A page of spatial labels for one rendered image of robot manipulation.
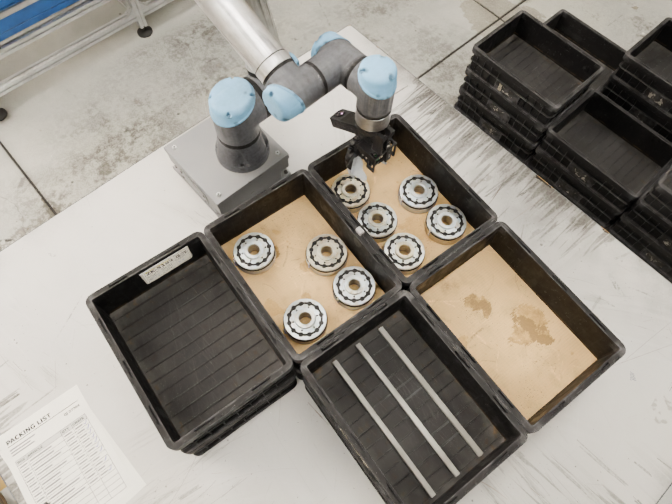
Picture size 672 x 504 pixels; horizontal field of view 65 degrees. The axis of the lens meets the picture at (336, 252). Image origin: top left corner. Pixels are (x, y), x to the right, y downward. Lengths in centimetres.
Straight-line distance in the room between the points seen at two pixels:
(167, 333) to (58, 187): 149
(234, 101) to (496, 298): 80
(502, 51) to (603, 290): 112
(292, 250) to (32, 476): 80
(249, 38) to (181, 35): 202
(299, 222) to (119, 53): 192
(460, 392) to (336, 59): 77
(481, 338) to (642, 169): 123
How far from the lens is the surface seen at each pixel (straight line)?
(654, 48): 260
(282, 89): 103
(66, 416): 149
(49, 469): 148
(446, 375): 126
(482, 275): 136
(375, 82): 103
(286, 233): 136
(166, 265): 130
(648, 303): 166
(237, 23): 109
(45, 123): 292
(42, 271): 164
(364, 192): 138
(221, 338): 128
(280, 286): 130
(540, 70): 231
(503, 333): 132
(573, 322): 136
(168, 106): 278
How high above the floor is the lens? 204
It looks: 65 degrees down
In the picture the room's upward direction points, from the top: 2 degrees clockwise
